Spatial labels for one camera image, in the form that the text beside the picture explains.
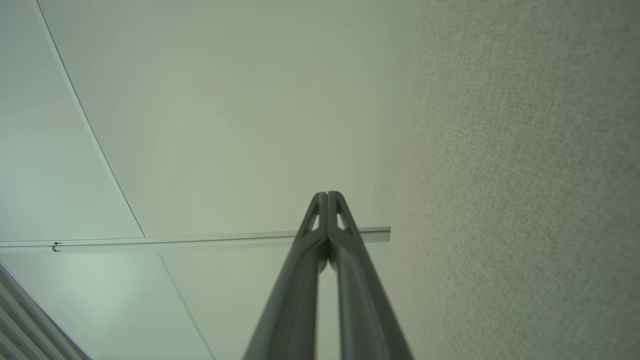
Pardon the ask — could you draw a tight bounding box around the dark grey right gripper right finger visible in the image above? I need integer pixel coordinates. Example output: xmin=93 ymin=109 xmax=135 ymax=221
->
xmin=327 ymin=191 xmax=414 ymax=360

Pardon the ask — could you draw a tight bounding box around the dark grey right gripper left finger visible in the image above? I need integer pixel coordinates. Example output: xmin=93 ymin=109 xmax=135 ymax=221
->
xmin=242 ymin=191 xmax=329 ymax=360

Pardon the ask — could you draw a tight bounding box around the white wall rail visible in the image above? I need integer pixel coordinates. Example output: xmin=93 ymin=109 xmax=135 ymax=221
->
xmin=0 ymin=226 xmax=391 ymax=254

